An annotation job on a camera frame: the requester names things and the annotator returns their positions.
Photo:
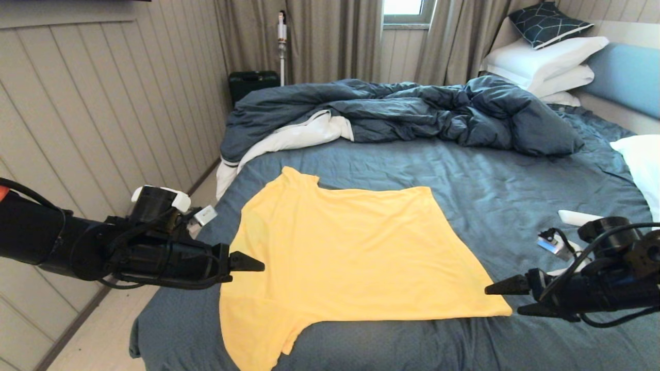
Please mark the black hard case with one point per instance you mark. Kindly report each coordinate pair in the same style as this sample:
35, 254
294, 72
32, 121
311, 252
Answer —
252, 85

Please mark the white pillow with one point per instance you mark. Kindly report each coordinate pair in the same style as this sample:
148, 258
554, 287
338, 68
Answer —
539, 59
563, 99
644, 165
567, 81

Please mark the beige bed headboard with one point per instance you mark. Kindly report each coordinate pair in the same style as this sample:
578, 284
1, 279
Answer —
631, 31

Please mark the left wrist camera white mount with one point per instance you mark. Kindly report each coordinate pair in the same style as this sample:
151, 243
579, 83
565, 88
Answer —
180, 202

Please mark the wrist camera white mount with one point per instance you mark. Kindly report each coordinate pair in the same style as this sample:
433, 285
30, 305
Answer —
180, 202
551, 246

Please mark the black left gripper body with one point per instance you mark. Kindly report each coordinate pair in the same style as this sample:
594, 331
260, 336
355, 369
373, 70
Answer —
170, 257

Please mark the blue headboard cushion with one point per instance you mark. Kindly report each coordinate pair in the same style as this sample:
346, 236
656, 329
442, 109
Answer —
629, 77

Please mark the dark blue duvet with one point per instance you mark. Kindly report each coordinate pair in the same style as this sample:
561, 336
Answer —
412, 108

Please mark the dark patterned cushion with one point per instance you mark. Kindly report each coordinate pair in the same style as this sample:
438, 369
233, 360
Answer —
549, 24

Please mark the flat white remote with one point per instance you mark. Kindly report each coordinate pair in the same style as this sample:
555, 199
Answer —
575, 217

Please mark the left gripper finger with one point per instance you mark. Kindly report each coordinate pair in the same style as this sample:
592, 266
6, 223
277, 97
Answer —
221, 281
245, 263

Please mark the white quilt with dark stripe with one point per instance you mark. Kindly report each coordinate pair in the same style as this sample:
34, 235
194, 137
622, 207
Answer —
294, 136

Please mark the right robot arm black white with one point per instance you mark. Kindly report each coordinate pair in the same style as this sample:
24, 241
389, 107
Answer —
650, 257

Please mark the grey-beige curtain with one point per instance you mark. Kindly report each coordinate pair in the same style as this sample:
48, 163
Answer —
459, 38
330, 38

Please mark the yellow t-shirt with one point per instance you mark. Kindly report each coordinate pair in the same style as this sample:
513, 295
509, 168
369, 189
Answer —
335, 247

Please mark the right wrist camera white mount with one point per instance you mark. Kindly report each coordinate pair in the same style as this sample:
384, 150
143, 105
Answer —
551, 246

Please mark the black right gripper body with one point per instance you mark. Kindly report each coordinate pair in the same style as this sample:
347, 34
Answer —
593, 288

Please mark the window with grey frame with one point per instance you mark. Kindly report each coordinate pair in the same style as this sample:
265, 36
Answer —
405, 7

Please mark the white stick vacuum cleaner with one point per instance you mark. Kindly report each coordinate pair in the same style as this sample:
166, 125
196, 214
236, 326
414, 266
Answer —
282, 33

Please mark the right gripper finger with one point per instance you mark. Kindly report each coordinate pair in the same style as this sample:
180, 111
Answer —
539, 310
515, 286

